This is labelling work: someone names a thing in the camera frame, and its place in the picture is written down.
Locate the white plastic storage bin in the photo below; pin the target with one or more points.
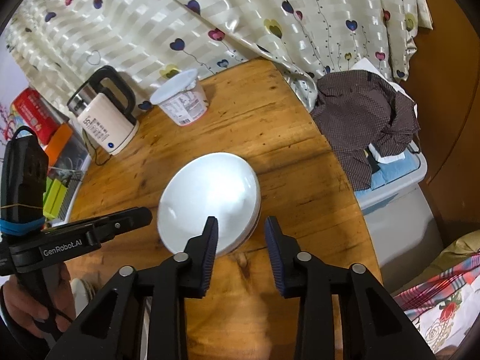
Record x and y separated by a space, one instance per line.
397 213

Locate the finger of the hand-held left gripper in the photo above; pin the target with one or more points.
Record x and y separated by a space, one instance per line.
127 221

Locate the wooden cabinet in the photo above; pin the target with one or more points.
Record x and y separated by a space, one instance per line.
450 120

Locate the white plastic tub with lid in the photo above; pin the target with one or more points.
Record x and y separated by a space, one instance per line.
180 101

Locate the light green box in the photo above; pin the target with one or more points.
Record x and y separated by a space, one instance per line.
54 198

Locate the cream curtain with heart print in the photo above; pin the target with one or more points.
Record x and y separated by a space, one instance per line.
225 15

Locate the cream electric kettle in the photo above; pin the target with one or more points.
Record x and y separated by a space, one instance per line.
107 123

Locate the blue cloth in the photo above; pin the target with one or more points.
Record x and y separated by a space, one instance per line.
397 168

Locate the dark checked shirt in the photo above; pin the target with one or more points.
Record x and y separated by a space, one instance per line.
356 120

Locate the white bowl with blue stripe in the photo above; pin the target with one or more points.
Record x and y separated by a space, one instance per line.
206 195

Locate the floral checked blanket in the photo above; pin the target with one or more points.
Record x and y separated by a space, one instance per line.
438 303

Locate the gold cloth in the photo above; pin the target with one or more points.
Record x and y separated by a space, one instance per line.
457 247

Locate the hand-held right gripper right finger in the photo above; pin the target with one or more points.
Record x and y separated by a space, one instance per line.
273 247

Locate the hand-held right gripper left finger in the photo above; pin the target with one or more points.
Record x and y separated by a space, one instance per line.
208 247

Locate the person's left hand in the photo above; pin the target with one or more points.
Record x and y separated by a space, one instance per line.
18 303

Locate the orange lidded clear box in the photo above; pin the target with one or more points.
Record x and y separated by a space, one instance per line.
60 138

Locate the red box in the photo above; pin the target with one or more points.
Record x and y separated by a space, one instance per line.
33 116

